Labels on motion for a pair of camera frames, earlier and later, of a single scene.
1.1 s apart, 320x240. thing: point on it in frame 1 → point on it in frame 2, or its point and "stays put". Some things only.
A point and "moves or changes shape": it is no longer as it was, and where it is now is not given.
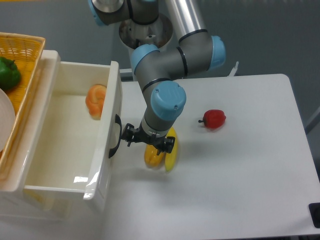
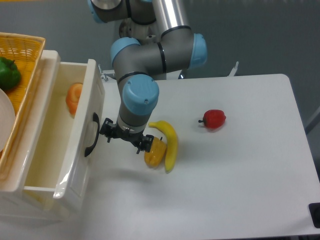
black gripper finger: (129, 134) → (108, 129)
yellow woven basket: (26, 50) stays put
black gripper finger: (168, 145) → (145, 144)
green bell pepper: (10, 74) stays put
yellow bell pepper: (152, 159) stays put
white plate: (7, 120) stays put
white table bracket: (234, 70) stays put
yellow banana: (171, 158) stays put
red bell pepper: (213, 118) stays put
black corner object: (314, 211) stays put
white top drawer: (76, 125) moves or changes shape
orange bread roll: (94, 100) → (73, 97)
